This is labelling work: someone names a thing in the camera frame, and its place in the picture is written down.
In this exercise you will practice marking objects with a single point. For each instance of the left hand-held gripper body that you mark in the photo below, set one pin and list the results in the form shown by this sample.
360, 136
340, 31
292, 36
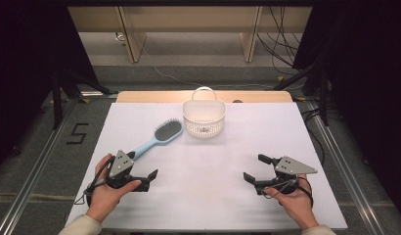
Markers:
121, 164

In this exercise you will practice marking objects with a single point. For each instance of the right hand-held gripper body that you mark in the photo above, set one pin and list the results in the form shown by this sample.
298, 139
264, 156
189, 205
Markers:
286, 169

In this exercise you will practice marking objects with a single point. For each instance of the light blue hairbrush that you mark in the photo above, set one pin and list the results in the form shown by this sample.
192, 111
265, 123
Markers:
162, 132

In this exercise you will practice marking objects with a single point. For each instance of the white plastic basket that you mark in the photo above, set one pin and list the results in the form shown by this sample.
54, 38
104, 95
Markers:
204, 119

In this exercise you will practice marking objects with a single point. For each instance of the person's left hand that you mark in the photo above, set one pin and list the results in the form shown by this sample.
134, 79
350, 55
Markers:
105, 196

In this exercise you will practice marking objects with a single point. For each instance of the person's right hand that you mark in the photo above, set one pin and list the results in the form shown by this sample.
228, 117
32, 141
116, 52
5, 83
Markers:
296, 204

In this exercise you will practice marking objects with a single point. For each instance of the white table cover sheet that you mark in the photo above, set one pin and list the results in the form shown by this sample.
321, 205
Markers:
205, 182

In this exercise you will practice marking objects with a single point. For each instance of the black tripod stand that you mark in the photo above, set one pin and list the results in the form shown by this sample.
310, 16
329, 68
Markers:
324, 98
57, 98

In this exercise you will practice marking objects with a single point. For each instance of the black curtain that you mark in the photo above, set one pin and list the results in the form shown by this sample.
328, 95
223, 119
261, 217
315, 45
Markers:
368, 81
25, 65

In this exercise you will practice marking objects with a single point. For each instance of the beige wooden desk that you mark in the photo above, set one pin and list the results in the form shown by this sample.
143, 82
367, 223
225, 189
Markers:
188, 19

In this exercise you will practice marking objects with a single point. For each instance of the metal floor rail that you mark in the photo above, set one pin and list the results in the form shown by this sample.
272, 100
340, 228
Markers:
29, 187
351, 182

